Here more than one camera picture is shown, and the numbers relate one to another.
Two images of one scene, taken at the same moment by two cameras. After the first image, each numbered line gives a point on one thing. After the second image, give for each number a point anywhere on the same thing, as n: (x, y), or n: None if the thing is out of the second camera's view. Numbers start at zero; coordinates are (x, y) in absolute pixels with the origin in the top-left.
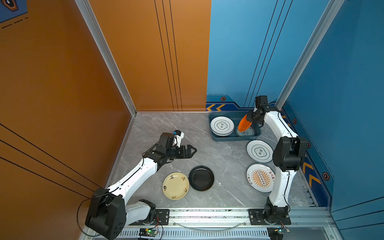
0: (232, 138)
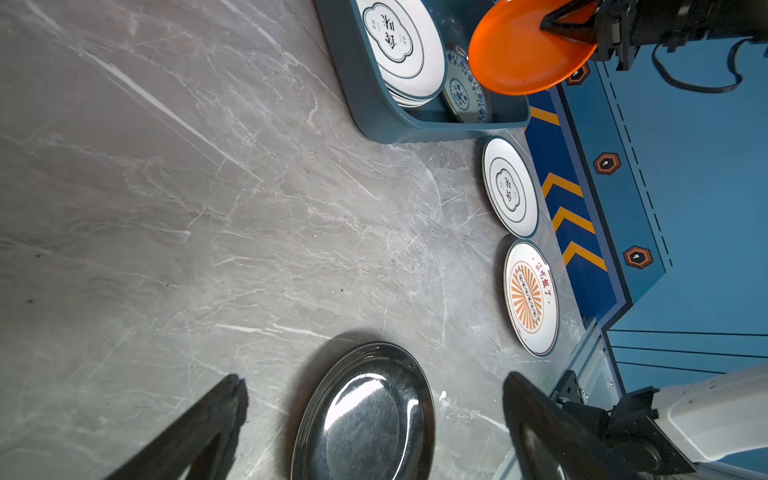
0: (369, 107)
